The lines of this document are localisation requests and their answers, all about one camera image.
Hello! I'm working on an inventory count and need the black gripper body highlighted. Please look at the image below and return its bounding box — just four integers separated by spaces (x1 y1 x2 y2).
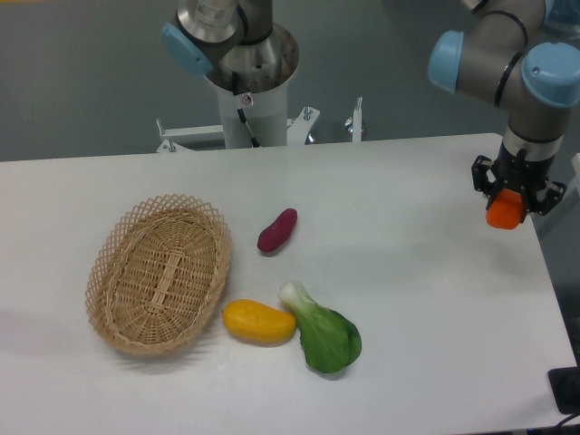
493 143 552 194

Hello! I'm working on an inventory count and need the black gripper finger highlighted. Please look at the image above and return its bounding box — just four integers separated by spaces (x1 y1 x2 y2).
524 180 566 217
471 155 497 209

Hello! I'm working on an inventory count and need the orange fruit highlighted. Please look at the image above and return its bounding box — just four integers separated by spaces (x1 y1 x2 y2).
486 188 525 230

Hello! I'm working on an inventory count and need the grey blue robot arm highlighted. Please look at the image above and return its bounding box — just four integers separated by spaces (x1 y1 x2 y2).
161 1 579 229

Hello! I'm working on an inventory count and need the blue object top right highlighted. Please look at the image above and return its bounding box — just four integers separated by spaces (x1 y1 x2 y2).
544 0 579 36

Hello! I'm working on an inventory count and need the black device at table edge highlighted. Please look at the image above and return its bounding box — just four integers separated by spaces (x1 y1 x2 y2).
547 366 579 415

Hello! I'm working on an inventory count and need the purple sweet potato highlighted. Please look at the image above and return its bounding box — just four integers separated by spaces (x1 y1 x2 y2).
256 208 298 254

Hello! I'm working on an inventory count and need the green bok choy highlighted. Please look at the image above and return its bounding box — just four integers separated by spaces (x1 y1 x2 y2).
278 281 363 374

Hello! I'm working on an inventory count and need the yellow mango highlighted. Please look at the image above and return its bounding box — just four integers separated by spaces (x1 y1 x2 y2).
222 299 296 344

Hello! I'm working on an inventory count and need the woven wicker basket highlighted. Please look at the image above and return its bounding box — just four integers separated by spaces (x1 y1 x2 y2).
85 195 231 356

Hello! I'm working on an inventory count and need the white frame at right edge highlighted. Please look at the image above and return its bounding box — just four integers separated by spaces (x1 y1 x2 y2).
572 153 580 195

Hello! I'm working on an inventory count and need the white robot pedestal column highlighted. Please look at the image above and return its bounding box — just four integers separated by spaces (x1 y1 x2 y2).
207 24 299 149

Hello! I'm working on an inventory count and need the black cable on pedestal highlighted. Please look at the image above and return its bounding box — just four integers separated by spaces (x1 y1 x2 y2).
231 71 262 149

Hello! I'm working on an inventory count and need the white pedestal base frame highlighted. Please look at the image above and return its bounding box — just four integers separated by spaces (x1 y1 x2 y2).
157 96 365 152

